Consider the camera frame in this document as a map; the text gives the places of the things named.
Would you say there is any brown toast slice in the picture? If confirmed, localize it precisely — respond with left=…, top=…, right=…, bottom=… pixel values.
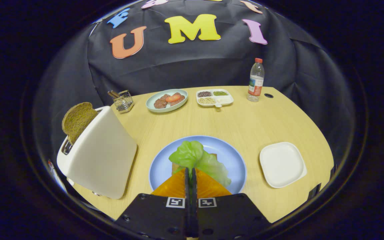
left=62, top=102, right=98, bottom=145

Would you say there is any white toaster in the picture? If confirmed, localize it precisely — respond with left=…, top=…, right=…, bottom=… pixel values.
left=56, top=106, right=138, bottom=200

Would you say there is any white square plate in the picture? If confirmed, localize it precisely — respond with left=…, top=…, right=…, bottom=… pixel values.
left=259, top=142, right=307, bottom=189

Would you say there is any white divided seed tray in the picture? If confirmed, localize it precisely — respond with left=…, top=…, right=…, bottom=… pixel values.
left=196, top=89, right=234, bottom=108

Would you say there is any clear plastic water bottle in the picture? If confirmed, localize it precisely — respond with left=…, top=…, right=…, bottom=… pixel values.
left=247, top=58, right=265, bottom=102

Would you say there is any black backdrop cloth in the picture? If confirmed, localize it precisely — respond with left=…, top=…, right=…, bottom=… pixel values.
left=34, top=0, right=354, bottom=160

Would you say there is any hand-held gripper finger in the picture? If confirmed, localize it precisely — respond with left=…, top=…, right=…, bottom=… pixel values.
left=114, top=168, right=192, bottom=240
left=191, top=168, right=272, bottom=240

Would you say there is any pale green plate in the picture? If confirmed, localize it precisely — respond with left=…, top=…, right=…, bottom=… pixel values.
left=146, top=89, right=188, bottom=113

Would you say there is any brown meat patty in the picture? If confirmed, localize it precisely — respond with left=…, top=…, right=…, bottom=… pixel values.
left=154, top=94, right=171, bottom=109
left=170, top=92, right=186, bottom=106

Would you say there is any white red object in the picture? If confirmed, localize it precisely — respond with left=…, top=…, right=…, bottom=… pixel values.
left=47, top=159, right=66, bottom=193

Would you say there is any wire utensil holder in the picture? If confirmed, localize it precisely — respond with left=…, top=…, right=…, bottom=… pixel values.
left=108, top=90, right=134, bottom=114

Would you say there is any blue plate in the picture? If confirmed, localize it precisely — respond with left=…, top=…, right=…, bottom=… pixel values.
left=149, top=135, right=247, bottom=195

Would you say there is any square bread slice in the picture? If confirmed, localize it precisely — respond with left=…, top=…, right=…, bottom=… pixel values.
left=171, top=153, right=218, bottom=174

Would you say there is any green lettuce leaf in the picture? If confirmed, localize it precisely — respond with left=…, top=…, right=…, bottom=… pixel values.
left=169, top=140, right=232, bottom=187

